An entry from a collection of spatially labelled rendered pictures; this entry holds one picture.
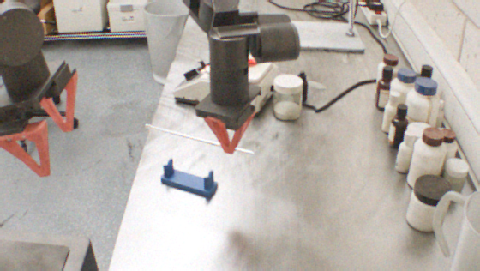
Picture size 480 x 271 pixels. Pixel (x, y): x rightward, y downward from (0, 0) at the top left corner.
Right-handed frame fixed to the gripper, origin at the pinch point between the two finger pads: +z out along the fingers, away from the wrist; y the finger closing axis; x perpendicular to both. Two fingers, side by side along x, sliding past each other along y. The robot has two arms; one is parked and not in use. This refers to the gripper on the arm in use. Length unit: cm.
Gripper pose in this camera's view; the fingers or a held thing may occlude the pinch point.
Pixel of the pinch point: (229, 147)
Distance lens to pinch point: 83.8
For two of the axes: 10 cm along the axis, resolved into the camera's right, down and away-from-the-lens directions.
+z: -0.1, 8.4, 5.5
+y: 4.1, -5.0, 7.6
